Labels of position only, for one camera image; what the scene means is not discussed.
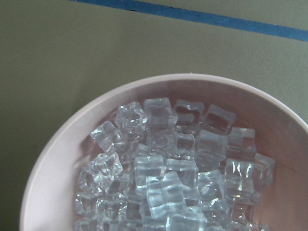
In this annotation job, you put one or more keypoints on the pile of clear ice cubes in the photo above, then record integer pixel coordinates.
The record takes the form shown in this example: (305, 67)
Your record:
(172, 167)

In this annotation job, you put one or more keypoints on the pink bowl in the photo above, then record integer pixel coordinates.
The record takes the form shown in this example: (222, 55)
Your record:
(280, 133)

